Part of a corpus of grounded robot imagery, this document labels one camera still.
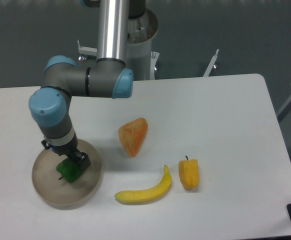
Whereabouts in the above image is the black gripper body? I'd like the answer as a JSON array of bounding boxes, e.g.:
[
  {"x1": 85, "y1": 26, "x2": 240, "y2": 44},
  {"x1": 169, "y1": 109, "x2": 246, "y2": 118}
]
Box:
[{"x1": 41, "y1": 136, "x2": 78, "y2": 156}]

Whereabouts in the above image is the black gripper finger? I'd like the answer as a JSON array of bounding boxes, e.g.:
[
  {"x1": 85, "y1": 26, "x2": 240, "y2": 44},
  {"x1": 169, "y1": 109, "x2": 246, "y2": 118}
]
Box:
[{"x1": 66, "y1": 149, "x2": 91, "y2": 172}]

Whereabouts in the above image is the green toy pepper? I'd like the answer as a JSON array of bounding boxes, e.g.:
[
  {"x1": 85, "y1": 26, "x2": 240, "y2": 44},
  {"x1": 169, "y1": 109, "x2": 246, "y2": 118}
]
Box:
[{"x1": 56, "y1": 158, "x2": 83, "y2": 183}]

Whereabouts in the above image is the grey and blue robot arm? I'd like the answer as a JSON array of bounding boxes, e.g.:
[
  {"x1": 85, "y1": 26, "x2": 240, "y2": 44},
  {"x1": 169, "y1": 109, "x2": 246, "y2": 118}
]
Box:
[{"x1": 28, "y1": 0, "x2": 146, "y2": 171}]

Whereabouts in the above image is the beige round plate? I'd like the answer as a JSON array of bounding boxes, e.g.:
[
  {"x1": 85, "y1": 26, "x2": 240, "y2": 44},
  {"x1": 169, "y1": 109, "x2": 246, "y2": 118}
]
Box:
[{"x1": 31, "y1": 139, "x2": 102, "y2": 210}]

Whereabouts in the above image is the orange toy pepper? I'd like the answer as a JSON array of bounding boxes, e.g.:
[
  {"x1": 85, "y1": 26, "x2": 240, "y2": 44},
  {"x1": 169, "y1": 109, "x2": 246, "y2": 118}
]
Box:
[{"x1": 178, "y1": 156, "x2": 200, "y2": 191}]

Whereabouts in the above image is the orange toy sandwich wedge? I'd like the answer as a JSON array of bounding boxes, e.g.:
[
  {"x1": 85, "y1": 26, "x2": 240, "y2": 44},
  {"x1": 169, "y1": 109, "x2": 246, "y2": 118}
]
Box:
[{"x1": 118, "y1": 117, "x2": 148, "y2": 158}]

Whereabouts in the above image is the yellow toy banana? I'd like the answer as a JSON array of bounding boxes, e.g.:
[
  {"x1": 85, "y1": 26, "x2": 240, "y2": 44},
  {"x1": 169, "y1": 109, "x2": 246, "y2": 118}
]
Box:
[{"x1": 114, "y1": 165, "x2": 172, "y2": 205}]

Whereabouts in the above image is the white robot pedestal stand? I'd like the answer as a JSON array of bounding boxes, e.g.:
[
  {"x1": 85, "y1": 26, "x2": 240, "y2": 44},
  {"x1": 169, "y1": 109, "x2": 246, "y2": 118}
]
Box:
[{"x1": 75, "y1": 8, "x2": 221, "y2": 82}]

